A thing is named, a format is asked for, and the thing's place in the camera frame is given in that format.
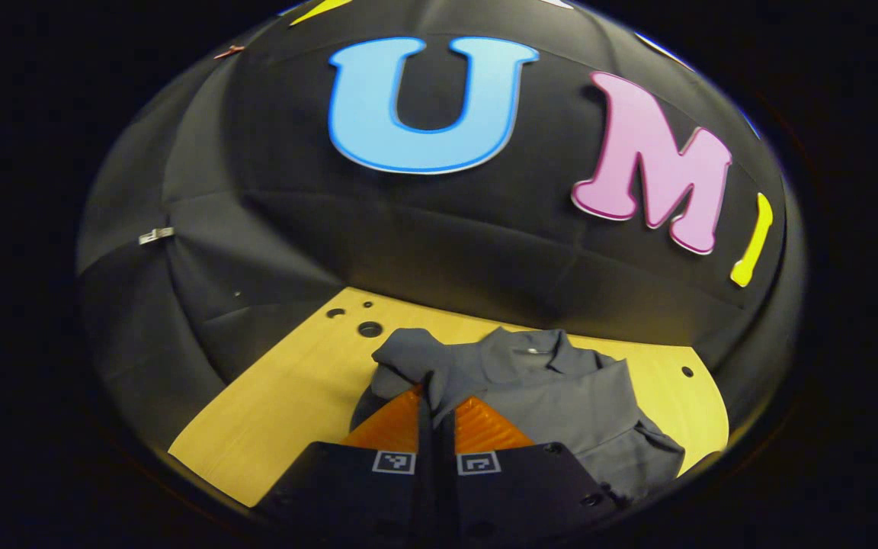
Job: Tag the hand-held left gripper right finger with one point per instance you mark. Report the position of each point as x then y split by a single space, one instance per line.
523 488

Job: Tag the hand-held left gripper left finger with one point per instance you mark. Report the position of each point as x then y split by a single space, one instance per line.
355 488

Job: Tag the grey collared shirt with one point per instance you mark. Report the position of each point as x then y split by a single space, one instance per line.
561 404

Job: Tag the black backdrop cloth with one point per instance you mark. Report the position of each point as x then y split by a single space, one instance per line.
408 229

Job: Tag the small white cloth clip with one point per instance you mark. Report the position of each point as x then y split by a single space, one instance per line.
155 235

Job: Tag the small red cloth clip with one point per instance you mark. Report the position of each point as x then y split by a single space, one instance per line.
228 52

